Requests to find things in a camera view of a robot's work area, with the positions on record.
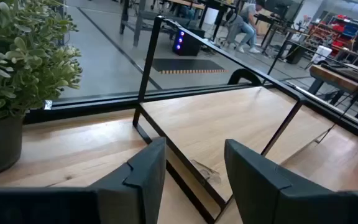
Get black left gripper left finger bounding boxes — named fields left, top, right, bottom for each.
left=0, top=136, right=167, bottom=224

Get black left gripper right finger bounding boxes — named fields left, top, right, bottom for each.
left=224, top=139, right=358, bottom=224

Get black floor mat striped edge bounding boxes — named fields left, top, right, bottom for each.
left=151, top=58, right=229, bottom=75

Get wooden workbench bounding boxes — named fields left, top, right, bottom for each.
left=308, top=63, right=358, bottom=125

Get black computer tower blue lights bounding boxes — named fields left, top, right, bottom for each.
left=172, top=27, right=206, bottom=57

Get white bin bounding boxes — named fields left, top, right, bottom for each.
left=311, top=45, right=333, bottom=65

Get black-legged background table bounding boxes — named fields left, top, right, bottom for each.
left=119, top=0, right=239, bottom=47

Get person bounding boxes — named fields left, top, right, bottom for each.
left=225, top=0, right=265, bottom=54

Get green potted plant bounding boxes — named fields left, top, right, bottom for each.
left=0, top=0, right=83, bottom=180

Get red storage shelving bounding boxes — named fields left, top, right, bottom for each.
left=309, top=14, right=358, bottom=54

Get wooden shelf with black frame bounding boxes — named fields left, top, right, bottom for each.
left=132, top=15, right=337, bottom=224

